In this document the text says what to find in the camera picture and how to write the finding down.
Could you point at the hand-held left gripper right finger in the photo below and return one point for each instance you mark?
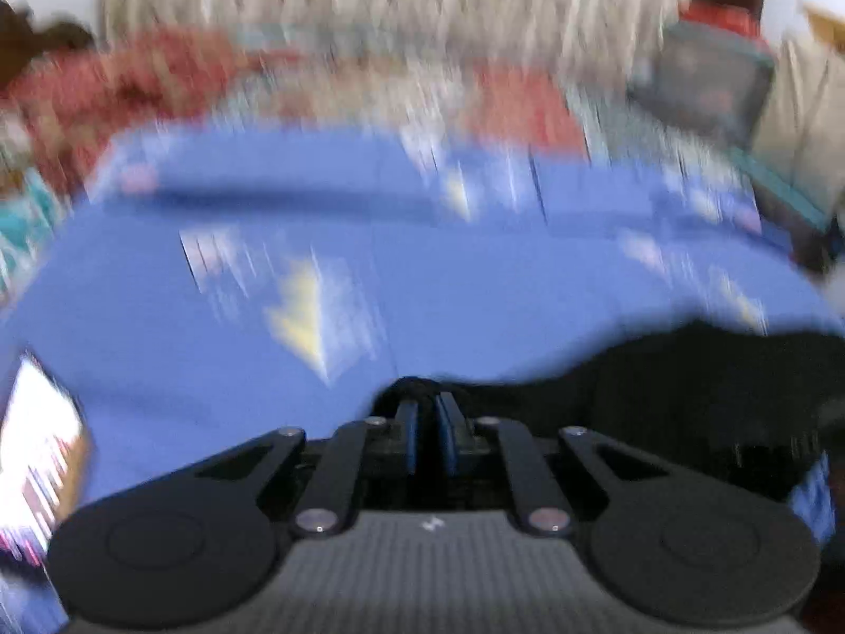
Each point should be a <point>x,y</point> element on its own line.
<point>449,439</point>

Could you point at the carved wooden headboard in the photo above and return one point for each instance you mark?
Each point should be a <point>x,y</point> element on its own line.
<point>33,33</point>

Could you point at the teal patterned quilt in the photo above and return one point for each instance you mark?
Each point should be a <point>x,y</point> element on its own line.
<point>26,231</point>

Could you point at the red patterned blanket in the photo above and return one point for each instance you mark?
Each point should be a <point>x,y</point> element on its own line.
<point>132,79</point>

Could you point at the black pants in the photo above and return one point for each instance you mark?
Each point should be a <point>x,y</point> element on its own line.
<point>660,396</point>

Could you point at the blue triangle-print bedsheet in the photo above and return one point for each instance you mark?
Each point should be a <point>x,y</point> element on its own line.
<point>198,356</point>

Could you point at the dark storage box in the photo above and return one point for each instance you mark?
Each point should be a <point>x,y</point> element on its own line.
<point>706,86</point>

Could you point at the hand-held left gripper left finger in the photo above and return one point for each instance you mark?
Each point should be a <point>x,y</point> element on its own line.
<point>410,439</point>

